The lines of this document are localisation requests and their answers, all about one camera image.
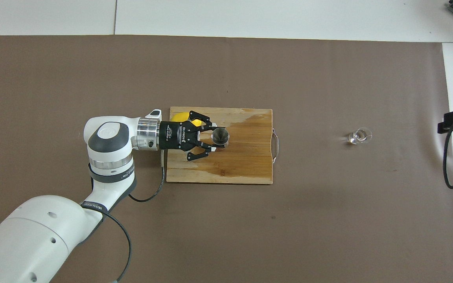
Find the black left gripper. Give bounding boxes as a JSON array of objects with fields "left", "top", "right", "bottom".
[{"left": 159, "top": 110, "right": 227, "bottom": 162}]

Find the steel double jigger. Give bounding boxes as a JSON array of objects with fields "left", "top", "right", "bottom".
[{"left": 211, "top": 127, "right": 230, "bottom": 149}]

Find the small clear glass cup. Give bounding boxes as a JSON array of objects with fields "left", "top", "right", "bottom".
[{"left": 348, "top": 127, "right": 373, "bottom": 145}]

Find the yellow lemon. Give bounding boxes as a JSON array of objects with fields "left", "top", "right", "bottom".
[{"left": 171, "top": 112, "right": 203, "bottom": 128}]

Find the wooden cutting board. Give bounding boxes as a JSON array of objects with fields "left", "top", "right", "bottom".
[{"left": 165, "top": 107, "right": 280, "bottom": 185}]

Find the brown paper table mat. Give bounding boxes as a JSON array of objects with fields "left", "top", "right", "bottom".
[{"left": 0, "top": 35, "right": 453, "bottom": 283}]

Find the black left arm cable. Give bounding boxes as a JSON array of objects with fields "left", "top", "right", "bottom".
[{"left": 101, "top": 151, "right": 167, "bottom": 283}]

